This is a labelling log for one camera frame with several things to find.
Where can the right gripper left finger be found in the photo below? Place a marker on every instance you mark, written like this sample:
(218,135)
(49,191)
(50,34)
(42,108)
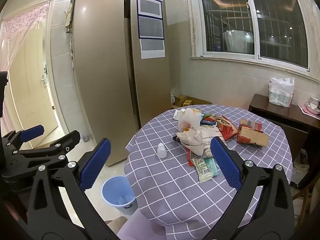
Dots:
(45,219)

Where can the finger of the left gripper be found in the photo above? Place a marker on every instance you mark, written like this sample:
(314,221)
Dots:
(13,140)
(36,157)

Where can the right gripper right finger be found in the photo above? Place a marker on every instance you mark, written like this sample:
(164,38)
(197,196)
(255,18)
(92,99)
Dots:
(273,217)

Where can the red brown carton box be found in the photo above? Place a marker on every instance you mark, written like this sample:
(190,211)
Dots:
(251,132)

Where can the red paper food bag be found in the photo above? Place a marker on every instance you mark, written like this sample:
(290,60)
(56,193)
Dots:
(225,126)

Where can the white paper bag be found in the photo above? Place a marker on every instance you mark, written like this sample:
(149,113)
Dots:
(198,140)

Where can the blue plastic trash bin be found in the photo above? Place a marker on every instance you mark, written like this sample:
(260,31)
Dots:
(117,193)

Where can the white plastic bag trash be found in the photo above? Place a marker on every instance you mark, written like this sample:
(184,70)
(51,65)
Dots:
(190,118)

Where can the wooden chair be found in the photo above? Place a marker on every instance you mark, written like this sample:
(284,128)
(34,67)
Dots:
(310,196)

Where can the cream interior door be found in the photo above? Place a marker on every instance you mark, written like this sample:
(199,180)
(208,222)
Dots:
(28,84)

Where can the green white snack wrapper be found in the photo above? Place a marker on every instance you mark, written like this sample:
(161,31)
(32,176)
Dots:
(205,167)

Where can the dark wooden side cabinet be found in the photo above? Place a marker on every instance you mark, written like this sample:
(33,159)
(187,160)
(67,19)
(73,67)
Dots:
(301,130)

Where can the pink sheer curtain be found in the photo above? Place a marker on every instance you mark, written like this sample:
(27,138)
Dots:
(13,31)

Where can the cups and dishes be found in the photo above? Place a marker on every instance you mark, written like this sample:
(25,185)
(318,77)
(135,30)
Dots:
(313,105)

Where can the small white plastic bottle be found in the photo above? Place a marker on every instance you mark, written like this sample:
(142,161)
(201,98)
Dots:
(161,151)

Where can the white plastic shopping bag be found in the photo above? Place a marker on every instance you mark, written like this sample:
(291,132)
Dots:
(281,91)

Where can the small yellow box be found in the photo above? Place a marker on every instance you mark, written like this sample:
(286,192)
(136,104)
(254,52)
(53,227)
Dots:
(187,103)

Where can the brown cardboard box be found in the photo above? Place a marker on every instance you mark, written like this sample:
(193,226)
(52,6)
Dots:
(180,99)

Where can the gold double-door refrigerator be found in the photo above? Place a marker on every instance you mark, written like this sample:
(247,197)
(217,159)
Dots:
(119,91)

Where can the papers on fridge door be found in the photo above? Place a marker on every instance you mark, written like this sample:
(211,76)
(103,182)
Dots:
(150,29)

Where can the white framed window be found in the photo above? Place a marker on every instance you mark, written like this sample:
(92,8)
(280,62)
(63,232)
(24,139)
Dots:
(282,34)

